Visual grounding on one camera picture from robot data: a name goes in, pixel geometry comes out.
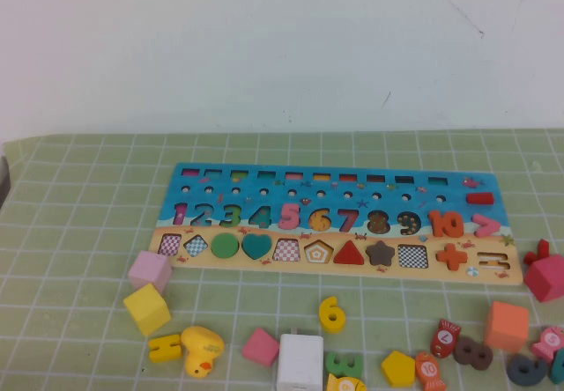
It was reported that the orange number ten piece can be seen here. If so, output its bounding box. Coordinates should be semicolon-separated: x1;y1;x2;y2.
427;209;466;239

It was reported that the colourful wooden puzzle board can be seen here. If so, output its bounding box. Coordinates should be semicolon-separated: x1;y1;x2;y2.
147;161;524;286

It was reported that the pink wooden cube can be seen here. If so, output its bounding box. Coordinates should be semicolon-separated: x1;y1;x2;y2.
127;249;173;295

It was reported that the pink number five piece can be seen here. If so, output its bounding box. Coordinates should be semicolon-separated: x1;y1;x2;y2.
277;203;303;230

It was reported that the yellow rubber duck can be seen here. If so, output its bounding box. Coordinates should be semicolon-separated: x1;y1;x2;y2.
180;325;226;380

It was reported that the teal number piece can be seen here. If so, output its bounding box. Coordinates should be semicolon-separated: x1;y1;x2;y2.
547;349;564;386

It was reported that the yellow fish piece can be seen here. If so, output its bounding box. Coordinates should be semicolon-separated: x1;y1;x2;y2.
325;373;367;391

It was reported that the yellow wooden cube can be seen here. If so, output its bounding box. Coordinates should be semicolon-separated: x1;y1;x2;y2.
122;283;172;338

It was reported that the white charger plug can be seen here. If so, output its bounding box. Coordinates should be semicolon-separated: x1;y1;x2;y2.
276;327;325;391

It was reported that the yellow number six piece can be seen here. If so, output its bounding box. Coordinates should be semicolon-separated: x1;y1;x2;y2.
317;296;347;335

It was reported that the green number three piece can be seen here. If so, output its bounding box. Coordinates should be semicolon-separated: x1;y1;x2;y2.
324;350;365;378

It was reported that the brown star piece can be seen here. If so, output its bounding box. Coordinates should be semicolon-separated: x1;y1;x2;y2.
364;240;397;268

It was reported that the crimson wooden cube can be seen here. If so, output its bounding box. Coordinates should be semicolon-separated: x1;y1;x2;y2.
523;253;564;304

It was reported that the pink trapezoid piece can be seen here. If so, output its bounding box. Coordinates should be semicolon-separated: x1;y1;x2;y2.
241;328;281;369

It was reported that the orange wooden cube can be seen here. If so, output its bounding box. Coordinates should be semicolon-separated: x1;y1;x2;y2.
484;301;530;353

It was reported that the grey number nine piece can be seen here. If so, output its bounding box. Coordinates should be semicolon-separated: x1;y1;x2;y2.
505;354;550;387

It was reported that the teal heart piece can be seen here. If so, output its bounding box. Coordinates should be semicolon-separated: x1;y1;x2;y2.
240;233;273;261

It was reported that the green circle piece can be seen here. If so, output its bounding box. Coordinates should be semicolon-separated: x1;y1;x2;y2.
210;233;241;260

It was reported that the pink greater-than piece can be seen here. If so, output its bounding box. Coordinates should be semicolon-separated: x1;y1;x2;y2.
471;214;502;239

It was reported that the red triangle piece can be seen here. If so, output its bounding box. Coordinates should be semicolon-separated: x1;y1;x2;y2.
333;240;366;265

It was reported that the orange plus piece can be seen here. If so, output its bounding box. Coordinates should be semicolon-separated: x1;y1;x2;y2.
434;243;468;272

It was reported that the red cross-shaped piece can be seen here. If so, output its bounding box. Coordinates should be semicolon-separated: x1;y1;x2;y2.
523;238;551;265

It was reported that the brown number eight piece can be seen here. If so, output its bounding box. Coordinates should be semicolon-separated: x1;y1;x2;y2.
452;336;494;371

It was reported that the pink fish piece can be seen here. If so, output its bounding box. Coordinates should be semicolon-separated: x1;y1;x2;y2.
531;325;564;363

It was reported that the orange fish piece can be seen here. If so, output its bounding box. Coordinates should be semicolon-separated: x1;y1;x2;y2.
414;350;447;391

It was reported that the red fish piece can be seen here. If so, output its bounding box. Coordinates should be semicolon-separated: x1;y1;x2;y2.
430;318;463;359

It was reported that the yellow pentagon piece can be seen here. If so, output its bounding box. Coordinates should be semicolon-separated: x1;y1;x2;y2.
381;350;418;388

